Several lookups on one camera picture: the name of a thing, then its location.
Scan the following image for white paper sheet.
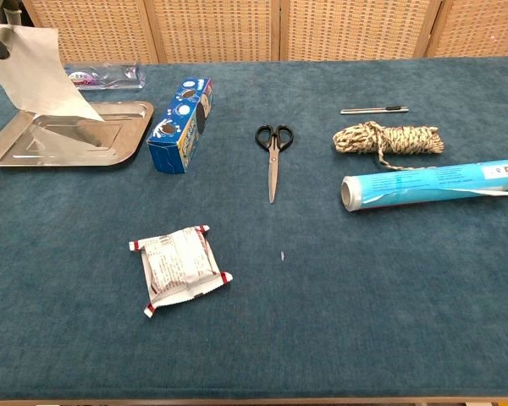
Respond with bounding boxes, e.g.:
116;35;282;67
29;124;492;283
0;24;107;123

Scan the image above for stainless steel tray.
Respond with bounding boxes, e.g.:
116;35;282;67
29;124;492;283
0;100;156;168

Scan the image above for clear plastic water bottle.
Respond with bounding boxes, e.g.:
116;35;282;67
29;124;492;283
63;62;147;92

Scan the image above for blue cookie box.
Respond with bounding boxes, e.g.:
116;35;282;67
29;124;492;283
146;77;216;175

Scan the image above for rattan folding screen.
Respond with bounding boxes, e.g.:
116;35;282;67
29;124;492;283
20;0;508;65

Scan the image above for white red snack packet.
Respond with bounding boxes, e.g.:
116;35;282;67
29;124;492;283
129;224;234;318

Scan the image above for silver black pen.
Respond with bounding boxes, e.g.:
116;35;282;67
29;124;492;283
340;105;410;116

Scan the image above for blue table mat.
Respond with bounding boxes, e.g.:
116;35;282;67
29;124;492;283
0;55;508;401

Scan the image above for blue cling film roll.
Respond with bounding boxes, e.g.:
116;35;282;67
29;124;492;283
340;157;508;213

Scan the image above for black handled scissors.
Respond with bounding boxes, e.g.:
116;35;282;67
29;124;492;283
254;123;295;205

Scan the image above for beige speckled rope bundle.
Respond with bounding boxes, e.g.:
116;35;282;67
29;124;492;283
332;120;445;172

